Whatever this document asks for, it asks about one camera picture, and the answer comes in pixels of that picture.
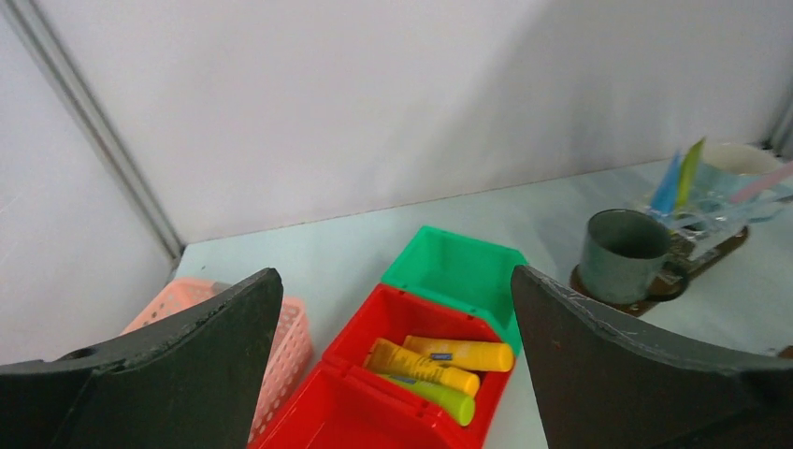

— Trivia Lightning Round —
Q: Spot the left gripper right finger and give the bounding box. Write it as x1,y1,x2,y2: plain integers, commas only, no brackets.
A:
511,266,792,448

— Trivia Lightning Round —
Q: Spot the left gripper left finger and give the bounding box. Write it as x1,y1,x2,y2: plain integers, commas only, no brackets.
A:
1,268,283,448

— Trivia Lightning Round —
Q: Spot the black mug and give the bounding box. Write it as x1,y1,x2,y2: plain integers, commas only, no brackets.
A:
577,209,690,306

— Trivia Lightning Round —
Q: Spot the red plastic bin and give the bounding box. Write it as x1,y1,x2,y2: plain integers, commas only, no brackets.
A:
251,283,512,448

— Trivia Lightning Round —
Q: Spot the light blue mug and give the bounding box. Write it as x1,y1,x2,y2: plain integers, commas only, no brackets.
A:
686,143,792,225

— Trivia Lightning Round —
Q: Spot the clear acrylic holder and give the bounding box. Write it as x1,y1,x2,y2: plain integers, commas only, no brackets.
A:
628,185,792,262

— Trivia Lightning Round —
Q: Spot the brown wooden oval tray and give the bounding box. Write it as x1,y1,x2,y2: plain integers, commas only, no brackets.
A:
569,225,751,318

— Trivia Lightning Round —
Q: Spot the pink perforated basket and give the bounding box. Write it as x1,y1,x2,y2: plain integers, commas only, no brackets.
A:
121,277,314,444

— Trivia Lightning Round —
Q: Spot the green bin at back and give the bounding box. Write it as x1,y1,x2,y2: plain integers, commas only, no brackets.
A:
381,225,527,355

